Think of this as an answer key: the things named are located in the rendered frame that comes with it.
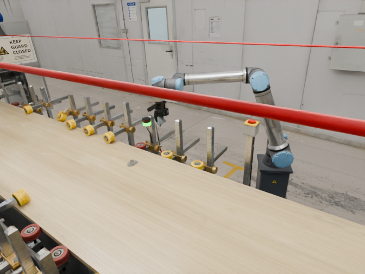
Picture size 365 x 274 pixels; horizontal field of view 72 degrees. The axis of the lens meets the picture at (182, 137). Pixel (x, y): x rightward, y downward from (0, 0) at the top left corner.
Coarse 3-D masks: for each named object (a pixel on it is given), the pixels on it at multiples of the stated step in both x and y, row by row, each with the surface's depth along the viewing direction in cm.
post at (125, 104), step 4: (124, 104) 195; (128, 104) 196; (124, 108) 196; (128, 108) 197; (124, 112) 198; (128, 112) 198; (124, 116) 200; (128, 116) 199; (128, 120) 200; (128, 124) 202; (128, 136) 208; (132, 136) 208; (128, 140) 210; (132, 140) 209; (132, 144) 210
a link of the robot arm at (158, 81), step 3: (153, 78) 177; (156, 78) 175; (159, 78) 175; (162, 78) 175; (153, 81) 175; (156, 81) 174; (159, 81) 174; (162, 81) 175; (153, 84) 176; (156, 84) 175; (159, 84) 175; (162, 84) 175; (162, 87) 175
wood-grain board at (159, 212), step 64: (0, 128) 230; (64, 128) 224; (0, 192) 146; (64, 192) 143; (128, 192) 141; (192, 192) 138; (256, 192) 136; (128, 256) 104; (192, 256) 103; (256, 256) 102; (320, 256) 100
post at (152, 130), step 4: (152, 116) 185; (152, 120) 185; (152, 124) 187; (152, 128) 188; (152, 132) 189; (152, 136) 191; (152, 140) 193; (152, 144) 194; (152, 152) 198; (156, 152) 199
